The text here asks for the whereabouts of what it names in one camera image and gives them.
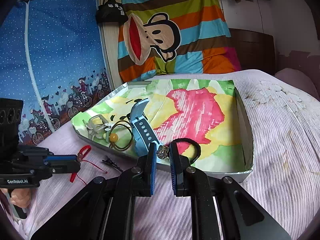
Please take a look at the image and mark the colourful painted paper sheet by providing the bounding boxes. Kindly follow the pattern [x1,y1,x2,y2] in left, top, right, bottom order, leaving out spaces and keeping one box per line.
[71,79,245,174]

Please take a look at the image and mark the grey cardboard box tray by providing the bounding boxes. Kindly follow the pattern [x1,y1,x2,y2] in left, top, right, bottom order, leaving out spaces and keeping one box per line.
[71,79,255,183]

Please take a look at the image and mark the light blue smart watch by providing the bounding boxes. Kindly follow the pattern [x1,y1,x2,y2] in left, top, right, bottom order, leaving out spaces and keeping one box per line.
[129,99,162,157]

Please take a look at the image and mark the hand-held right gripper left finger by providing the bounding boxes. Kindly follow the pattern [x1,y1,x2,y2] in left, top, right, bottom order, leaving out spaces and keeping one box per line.
[30,142,158,240]

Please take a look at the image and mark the brown hair tie yellow bead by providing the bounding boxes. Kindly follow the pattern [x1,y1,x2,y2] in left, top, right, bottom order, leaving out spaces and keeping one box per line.
[103,120,137,152]

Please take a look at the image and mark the black hair tie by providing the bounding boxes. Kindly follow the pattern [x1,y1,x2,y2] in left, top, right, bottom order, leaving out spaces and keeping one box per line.
[171,137,202,162]

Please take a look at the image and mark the silver ring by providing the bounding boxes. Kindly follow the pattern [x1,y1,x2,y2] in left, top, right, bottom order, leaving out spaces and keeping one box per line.
[157,145,170,159]

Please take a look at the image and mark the black tote bag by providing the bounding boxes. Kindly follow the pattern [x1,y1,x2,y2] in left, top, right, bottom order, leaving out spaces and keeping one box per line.
[95,0,129,25]

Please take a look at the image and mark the red string bracelet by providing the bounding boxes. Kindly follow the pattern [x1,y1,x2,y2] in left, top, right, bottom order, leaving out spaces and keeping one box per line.
[70,145,109,183]

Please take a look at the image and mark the black hair clip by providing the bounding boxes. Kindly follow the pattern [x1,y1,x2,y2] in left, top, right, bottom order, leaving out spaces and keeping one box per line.
[101,155,124,173]

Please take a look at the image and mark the dark wooden headboard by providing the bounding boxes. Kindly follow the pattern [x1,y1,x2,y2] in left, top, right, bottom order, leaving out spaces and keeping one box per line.
[229,28,276,76]

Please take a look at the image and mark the beige hair claw clip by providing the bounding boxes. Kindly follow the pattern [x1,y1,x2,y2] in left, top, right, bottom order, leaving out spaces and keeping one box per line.
[84,114,108,141]

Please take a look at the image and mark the blue dotted fabric wardrobe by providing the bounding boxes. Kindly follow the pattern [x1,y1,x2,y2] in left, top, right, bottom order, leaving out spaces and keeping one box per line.
[0,0,113,146]

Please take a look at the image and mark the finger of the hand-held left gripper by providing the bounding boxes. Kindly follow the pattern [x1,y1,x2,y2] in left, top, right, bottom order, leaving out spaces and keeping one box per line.
[41,154,78,162]
[39,161,82,178]

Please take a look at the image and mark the person's left hand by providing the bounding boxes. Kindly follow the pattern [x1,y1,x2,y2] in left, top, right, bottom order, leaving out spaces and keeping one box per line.
[0,187,32,208]

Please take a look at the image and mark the pink pillow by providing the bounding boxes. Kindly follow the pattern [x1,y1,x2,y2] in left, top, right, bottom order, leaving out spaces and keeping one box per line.
[274,67,317,98]

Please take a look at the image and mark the striped monkey blanket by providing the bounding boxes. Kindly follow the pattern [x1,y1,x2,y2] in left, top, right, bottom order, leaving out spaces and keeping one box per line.
[117,0,242,82]

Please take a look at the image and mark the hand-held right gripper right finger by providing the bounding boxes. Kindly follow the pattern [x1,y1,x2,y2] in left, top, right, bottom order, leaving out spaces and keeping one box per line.
[169,142,292,240]

